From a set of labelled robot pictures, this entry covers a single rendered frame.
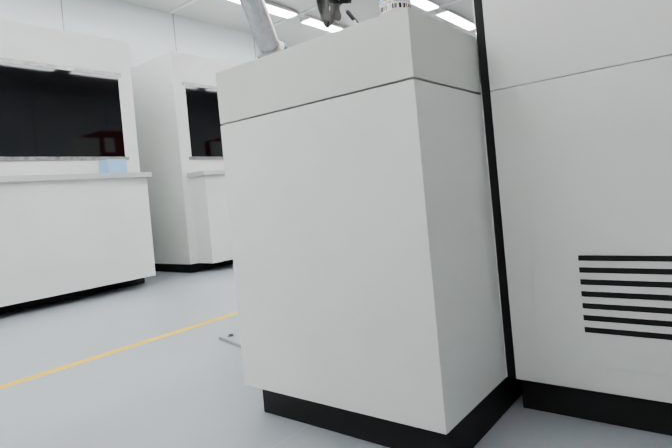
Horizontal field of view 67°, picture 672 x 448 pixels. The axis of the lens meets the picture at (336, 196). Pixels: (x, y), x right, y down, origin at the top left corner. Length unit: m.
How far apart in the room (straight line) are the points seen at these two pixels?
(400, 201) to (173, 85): 3.91
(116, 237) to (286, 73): 3.00
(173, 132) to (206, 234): 0.97
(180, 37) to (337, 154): 5.11
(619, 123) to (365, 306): 0.69
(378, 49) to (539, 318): 0.76
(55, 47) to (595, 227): 3.89
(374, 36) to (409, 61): 0.11
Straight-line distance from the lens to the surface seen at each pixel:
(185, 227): 4.73
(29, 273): 3.89
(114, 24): 5.79
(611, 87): 1.29
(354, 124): 1.15
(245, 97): 1.40
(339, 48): 1.19
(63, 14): 5.58
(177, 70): 4.90
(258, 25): 2.00
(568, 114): 1.30
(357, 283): 1.17
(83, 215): 4.02
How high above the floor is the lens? 0.60
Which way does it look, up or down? level
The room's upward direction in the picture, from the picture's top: 5 degrees counter-clockwise
